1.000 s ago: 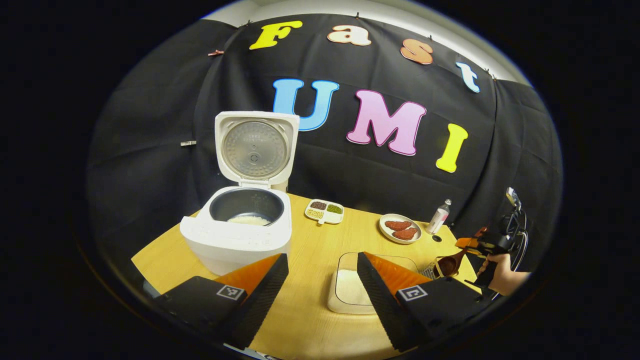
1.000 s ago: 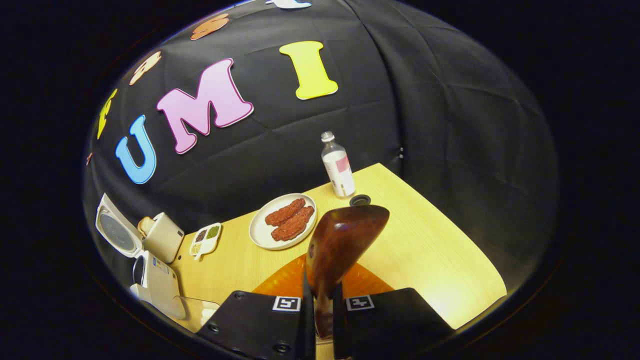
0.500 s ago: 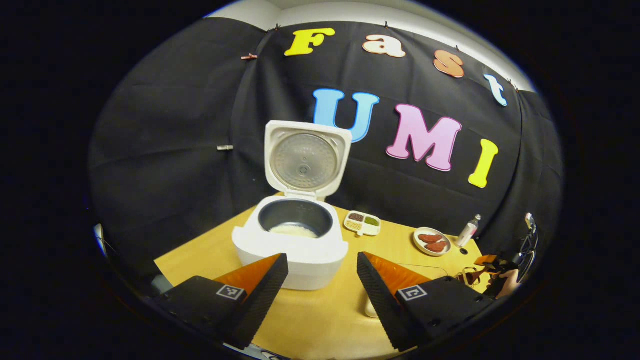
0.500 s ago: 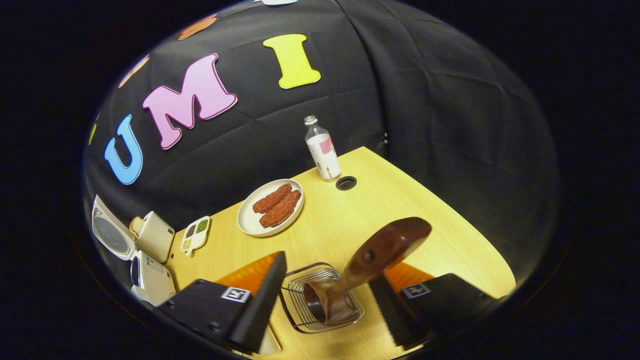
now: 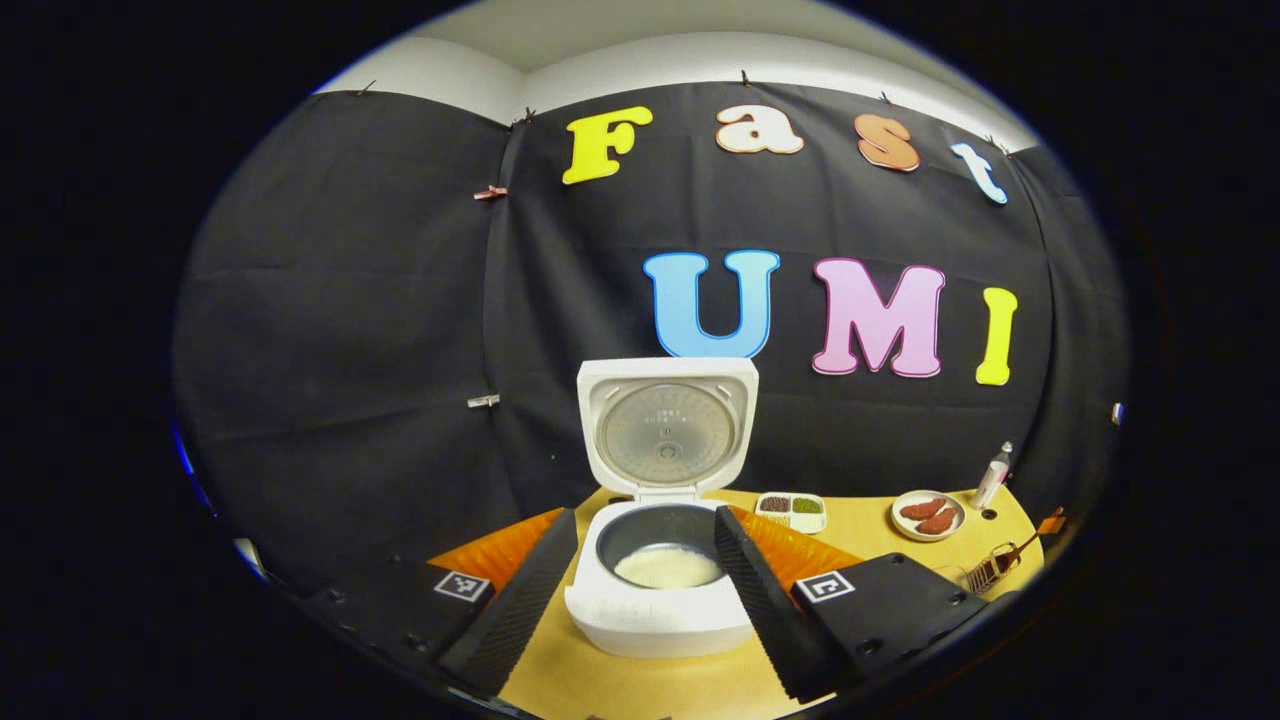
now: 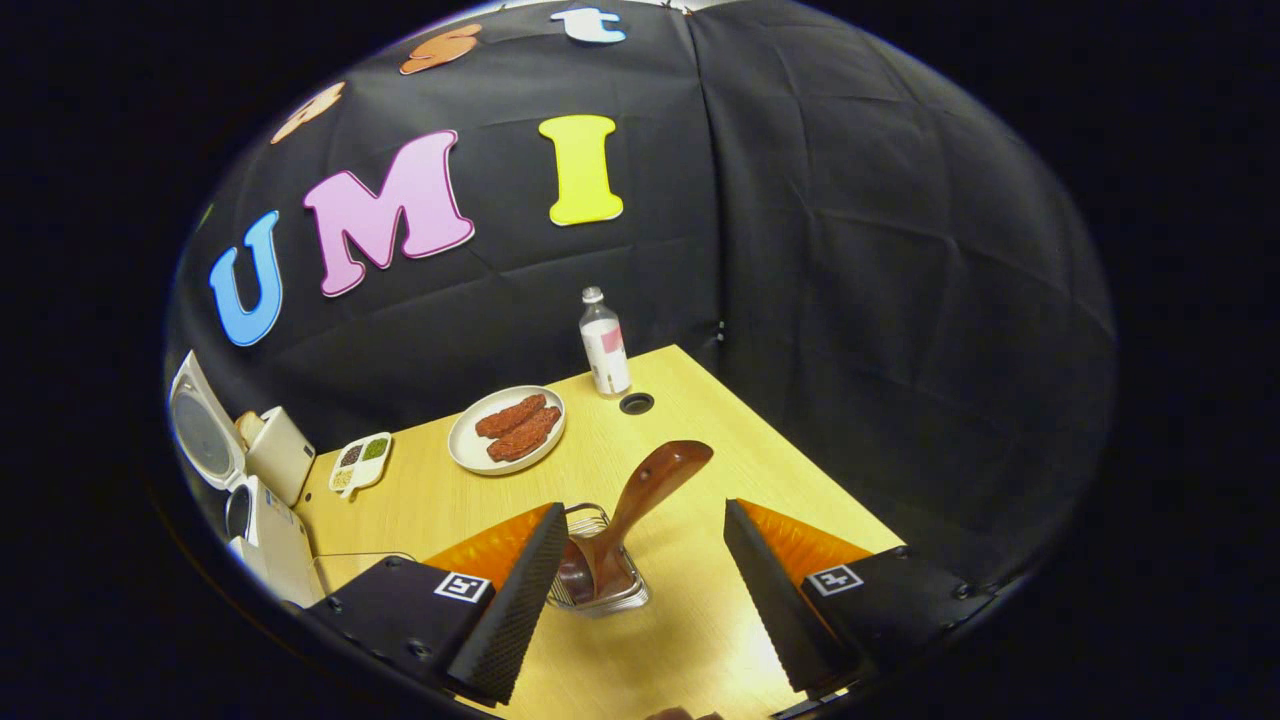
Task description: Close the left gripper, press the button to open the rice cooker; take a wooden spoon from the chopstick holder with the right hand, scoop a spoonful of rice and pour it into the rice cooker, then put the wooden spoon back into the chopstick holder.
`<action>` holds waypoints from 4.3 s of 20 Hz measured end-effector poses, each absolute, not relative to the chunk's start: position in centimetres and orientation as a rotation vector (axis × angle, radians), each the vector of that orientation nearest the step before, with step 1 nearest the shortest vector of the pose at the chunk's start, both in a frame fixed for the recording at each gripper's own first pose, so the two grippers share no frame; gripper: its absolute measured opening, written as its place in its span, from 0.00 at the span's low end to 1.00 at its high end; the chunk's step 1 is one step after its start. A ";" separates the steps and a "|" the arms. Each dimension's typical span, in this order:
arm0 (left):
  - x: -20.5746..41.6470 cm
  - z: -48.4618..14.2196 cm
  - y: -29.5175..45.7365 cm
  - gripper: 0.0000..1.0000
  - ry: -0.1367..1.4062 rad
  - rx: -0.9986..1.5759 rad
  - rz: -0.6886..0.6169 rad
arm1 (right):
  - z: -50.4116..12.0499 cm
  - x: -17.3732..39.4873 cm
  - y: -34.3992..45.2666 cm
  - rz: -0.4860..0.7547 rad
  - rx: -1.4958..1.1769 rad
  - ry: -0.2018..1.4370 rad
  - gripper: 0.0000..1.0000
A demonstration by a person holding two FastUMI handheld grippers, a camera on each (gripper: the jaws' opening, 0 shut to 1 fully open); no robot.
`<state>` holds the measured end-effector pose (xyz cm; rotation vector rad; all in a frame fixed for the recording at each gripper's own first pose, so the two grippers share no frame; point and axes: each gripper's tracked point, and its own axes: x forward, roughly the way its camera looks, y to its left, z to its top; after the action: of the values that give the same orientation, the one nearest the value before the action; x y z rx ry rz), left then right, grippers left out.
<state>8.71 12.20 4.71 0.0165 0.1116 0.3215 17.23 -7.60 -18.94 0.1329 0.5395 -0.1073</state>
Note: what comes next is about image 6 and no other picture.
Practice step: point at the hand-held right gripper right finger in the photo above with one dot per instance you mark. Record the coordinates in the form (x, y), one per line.
(775, 610)

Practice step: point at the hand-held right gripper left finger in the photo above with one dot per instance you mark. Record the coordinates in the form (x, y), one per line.
(515, 620)

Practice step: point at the brown wooden spoon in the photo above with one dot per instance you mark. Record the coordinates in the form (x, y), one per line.
(650, 485)

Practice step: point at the white rice cooker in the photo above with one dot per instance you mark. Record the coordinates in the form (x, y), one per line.
(280, 545)

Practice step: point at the round white plate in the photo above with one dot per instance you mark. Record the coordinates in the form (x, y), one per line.
(468, 450)

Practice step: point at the red meat piece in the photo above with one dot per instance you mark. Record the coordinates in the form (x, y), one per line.
(510, 416)
(525, 435)

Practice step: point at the divided white dish with grains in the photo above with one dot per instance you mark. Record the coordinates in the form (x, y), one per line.
(360, 463)

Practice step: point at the black table grommet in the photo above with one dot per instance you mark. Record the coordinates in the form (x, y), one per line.
(637, 403)

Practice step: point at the white toaster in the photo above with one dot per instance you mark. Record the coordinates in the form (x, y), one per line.
(282, 457)

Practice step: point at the clear bottle with pink label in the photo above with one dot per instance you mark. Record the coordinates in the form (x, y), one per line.
(606, 350)

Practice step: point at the toasted bread slice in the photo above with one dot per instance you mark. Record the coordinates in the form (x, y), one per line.
(250, 428)

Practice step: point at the black backdrop cloth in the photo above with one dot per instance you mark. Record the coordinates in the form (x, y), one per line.
(880, 300)

